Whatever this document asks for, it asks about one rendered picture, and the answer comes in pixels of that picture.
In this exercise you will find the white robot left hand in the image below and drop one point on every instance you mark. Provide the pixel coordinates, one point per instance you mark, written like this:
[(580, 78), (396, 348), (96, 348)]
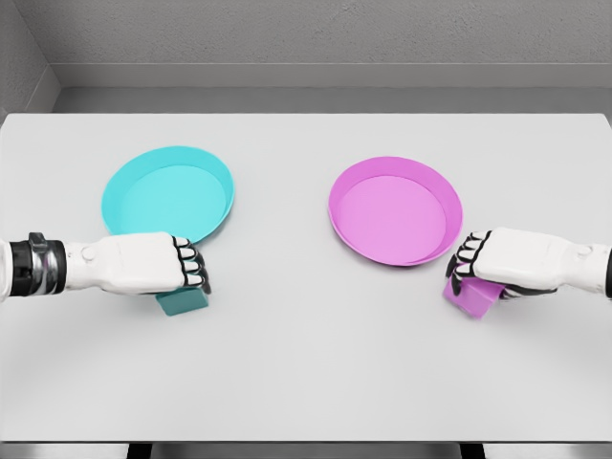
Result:
[(143, 262)]

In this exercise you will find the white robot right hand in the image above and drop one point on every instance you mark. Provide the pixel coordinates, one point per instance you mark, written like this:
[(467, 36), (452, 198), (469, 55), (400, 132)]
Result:
[(514, 255)]

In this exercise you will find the teal block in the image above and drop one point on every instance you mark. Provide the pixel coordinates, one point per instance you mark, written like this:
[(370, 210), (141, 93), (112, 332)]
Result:
[(184, 301)]

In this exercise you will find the pink block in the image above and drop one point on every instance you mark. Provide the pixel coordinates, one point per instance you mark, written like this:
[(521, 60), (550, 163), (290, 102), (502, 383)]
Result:
[(473, 299)]

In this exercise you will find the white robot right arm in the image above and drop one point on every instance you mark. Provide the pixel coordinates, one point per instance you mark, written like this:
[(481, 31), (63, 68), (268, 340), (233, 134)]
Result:
[(593, 268)]

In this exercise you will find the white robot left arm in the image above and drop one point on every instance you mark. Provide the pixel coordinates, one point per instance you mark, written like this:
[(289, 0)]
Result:
[(48, 266)]

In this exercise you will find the cyan plate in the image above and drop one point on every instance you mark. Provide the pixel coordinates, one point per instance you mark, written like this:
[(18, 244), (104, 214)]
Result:
[(172, 191)]

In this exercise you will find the pink plate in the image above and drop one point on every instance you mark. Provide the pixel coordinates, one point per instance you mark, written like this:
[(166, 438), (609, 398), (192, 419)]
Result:
[(392, 212)]

